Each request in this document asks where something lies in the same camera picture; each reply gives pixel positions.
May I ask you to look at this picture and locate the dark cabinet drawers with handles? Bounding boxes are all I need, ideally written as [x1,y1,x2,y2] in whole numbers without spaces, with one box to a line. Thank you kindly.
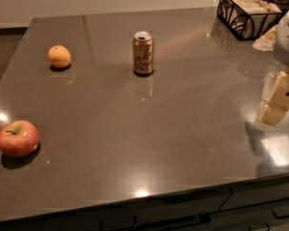
[0,176,289,231]

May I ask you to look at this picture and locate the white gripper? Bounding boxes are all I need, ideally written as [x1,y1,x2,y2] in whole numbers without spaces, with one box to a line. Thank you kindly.
[257,11,289,126]

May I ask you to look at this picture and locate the red apple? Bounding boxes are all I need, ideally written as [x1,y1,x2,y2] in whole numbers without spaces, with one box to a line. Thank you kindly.
[0,120,39,158]

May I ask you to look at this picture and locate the white napkins in basket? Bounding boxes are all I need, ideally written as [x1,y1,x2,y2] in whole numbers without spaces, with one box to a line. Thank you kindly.
[225,0,283,39]

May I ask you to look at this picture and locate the orange fruit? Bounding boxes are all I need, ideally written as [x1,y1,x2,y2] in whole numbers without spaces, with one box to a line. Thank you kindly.
[48,45,71,68]

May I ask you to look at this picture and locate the black wire basket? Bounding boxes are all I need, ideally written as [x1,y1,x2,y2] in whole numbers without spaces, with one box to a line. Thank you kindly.
[216,0,286,41]

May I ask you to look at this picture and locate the orange LaCroix soda can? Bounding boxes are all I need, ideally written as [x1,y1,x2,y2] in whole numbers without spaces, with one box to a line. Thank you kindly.
[133,31,154,76]

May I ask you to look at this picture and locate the crumpled wrapper on counter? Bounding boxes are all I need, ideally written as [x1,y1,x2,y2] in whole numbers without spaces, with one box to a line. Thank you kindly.
[252,26,277,51]

